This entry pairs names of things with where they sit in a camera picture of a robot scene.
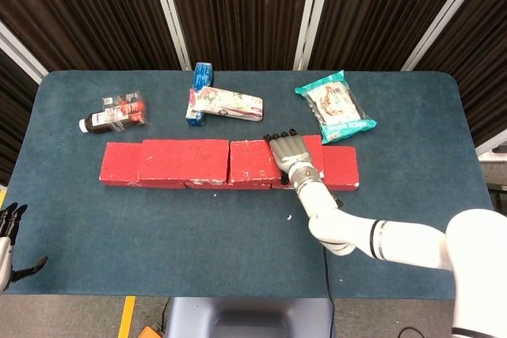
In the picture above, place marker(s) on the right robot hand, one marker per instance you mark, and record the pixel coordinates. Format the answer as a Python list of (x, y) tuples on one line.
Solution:
[(291, 152)]

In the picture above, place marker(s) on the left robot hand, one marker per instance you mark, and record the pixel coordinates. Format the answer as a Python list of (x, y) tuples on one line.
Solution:
[(4, 251)]

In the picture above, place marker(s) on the red brick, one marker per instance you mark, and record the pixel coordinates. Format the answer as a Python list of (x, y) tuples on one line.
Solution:
[(119, 164), (340, 168), (253, 187), (249, 160), (182, 160)]

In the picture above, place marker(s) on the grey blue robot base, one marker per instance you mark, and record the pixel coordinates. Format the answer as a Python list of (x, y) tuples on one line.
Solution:
[(249, 318)]

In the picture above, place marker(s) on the teal snack packet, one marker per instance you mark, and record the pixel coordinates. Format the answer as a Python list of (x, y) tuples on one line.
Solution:
[(336, 104)]

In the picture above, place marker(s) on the white pink pouch package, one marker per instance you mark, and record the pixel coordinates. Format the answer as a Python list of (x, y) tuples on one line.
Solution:
[(233, 104)]

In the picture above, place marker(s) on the blue carton box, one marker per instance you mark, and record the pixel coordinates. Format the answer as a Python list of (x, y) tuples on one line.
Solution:
[(203, 73)]

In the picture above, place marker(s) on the brown pleated curtain panel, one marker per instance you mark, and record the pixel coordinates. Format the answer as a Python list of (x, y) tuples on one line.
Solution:
[(376, 5), (87, 5), (12, 116), (483, 57), (241, 5)]

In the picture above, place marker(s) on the yellow floor tape strip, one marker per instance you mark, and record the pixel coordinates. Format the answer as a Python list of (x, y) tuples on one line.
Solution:
[(126, 316)]

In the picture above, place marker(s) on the blue felt table cover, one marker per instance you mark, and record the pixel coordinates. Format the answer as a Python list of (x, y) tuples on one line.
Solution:
[(178, 243)]

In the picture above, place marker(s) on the brown bottle white cap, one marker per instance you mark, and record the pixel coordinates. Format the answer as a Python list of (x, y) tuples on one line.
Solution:
[(95, 122)]

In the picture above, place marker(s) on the orange floor object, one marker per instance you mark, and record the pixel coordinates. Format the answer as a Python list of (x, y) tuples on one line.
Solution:
[(152, 332)]

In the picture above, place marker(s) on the clear red black package box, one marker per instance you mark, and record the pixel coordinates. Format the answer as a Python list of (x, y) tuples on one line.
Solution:
[(126, 105)]

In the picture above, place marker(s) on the black box device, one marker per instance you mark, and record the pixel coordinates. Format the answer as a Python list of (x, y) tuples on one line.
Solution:
[(500, 195)]

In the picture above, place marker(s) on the white partition post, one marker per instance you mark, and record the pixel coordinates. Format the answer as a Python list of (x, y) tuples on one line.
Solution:
[(20, 57), (313, 13), (170, 13), (443, 17), (491, 150)]

